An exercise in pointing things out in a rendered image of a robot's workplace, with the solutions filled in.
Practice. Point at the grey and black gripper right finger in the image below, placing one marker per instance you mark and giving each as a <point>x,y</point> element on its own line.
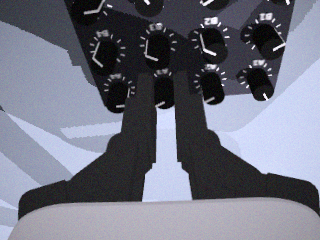
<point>218,173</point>

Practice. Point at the black knob box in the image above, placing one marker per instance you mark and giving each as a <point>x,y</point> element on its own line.
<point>243,30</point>

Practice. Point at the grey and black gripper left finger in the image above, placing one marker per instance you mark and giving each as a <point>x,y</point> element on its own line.
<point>118,175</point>

